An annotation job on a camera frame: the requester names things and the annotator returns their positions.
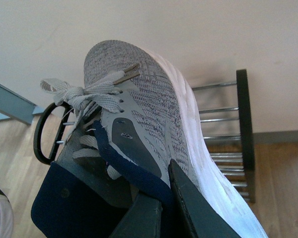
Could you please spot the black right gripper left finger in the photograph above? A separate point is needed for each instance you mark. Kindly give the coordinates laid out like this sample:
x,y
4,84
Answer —
x,y
143,219

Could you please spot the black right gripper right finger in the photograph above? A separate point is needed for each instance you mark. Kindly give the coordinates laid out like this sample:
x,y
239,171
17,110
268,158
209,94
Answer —
x,y
194,216

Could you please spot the black metal shoe rack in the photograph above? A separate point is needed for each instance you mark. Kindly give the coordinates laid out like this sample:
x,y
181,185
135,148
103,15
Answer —
x,y
240,165

